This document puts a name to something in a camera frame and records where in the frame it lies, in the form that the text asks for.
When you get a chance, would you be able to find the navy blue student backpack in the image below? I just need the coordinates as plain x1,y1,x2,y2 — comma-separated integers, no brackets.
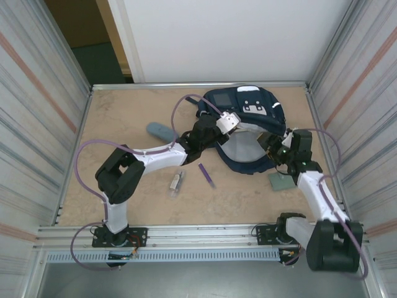
185,86,288,175

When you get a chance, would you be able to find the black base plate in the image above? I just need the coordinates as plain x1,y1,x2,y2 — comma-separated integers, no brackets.
91,227,148,248
253,225,313,246

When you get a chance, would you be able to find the thin aluminium table rail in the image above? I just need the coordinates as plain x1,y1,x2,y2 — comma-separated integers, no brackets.
91,81,311,92

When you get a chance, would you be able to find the blue-grey glasses case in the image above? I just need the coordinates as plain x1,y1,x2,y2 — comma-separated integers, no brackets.
146,121,175,142

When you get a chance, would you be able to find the green wallet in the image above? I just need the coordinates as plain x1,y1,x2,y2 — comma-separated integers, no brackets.
267,171,296,192

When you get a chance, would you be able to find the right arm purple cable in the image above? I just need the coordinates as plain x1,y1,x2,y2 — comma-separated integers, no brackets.
283,128,370,279

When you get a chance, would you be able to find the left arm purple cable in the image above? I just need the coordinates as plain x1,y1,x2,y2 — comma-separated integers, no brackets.
70,93,225,271

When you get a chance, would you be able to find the small circuit board with wires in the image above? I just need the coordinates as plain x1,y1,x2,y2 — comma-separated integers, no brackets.
278,246,304,265
107,249,140,261

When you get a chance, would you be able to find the brown wooden door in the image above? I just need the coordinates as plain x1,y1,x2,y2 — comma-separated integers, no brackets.
45,0,132,78

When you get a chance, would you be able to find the wide aluminium base rail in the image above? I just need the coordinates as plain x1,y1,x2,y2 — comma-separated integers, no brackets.
36,223,372,251

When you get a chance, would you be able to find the slotted pale cable duct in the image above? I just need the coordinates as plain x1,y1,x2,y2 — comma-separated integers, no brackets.
45,250,280,263

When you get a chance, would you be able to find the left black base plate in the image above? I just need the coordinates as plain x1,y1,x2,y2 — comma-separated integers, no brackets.
91,227,148,248

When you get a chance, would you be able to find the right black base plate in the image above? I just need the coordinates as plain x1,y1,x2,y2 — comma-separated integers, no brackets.
253,225,313,246

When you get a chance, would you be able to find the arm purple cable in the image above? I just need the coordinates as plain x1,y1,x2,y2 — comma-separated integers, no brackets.
70,93,225,271
283,128,370,279

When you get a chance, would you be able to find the purple pen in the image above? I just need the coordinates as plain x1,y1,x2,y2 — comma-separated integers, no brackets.
198,163,216,189

